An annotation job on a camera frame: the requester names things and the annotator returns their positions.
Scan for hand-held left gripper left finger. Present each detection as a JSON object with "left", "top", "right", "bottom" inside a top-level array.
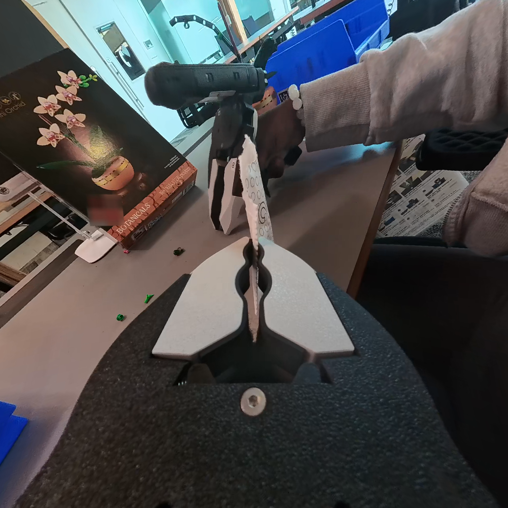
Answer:
[{"left": 152, "top": 237, "right": 255, "bottom": 356}]

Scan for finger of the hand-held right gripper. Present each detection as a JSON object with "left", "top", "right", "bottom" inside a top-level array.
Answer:
[
  {"left": 207, "top": 156, "right": 224, "bottom": 231},
  {"left": 219, "top": 158, "right": 245, "bottom": 235}
]

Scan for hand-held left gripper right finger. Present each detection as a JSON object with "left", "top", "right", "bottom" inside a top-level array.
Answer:
[{"left": 257, "top": 240, "right": 356, "bottom": 356}]

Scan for white paper bag circle print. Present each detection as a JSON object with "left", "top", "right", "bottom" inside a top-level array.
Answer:
[{"left": 240, "top": 134, "right": 274, "bottom": 344}]

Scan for person's right forearm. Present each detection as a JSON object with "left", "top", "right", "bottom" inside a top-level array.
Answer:
[{"left": 300, "top": 0, "right": 508, "bottom": 153}]

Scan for grey desk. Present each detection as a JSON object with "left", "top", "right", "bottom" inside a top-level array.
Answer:
[{"left": 0, "top": 115, "right": 406, "bottom": 508}]

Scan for background office desk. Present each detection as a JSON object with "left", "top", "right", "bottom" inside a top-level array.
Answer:
[{"left": 222, "top": 6, "right": 300, "bottom": 64}]

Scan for person's right hand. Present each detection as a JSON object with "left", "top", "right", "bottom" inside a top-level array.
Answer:
[{"left": 256, "top": 102, "right": 307, "bottom": 180}]

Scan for black office chair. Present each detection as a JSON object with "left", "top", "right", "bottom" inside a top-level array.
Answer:
[{"left": 254, "top": 38, "right": 280, "bottom": 70}]

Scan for door with glass window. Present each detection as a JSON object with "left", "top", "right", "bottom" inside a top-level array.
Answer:
[{"left": 95, "top": 22, "right": 146, "bottom": 80}]

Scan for blue plastic bin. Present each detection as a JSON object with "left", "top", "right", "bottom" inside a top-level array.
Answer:
[
  {"left": 265, "top": 19, "right": 358, "bottom": 93},
  {"left": 0, "top": 401, "right": 29, "bottom": 466},
  {"left": 343, "top": 0, "right": 391, "bottom": 60}
]

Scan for person's dark pants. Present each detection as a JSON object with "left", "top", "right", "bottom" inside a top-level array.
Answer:
[{"left": 355, "top": 236, "right": 508, "bottom": 508}]

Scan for dark orchid picture box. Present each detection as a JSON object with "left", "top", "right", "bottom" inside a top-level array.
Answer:
[{"left": 0, "top": 48, "right": 198, "bottom": 250}]

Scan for printed paper sheet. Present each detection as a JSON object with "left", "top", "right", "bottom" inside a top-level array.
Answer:
[{"left": 375, "top": 134, "right": 471, "bottom": 239}]

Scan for dark board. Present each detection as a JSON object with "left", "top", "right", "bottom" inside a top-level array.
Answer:
[{"left": 0, "top": 0, "right": 66, "bottom": 78}]

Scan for person's beige sweater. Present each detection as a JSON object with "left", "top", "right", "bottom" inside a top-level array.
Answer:
[{"left": 442, "top": 131, "right": 508, "bottom": 256}]

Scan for black chair armrest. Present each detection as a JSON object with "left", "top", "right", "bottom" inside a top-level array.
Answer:
[{"left": 416, "top": 127, "right": 508, "bottom": 172}]

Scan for white bead bracelet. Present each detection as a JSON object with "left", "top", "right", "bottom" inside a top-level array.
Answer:
[{"left": 288, "top": 84, "right": 306, "bottom": 128}]

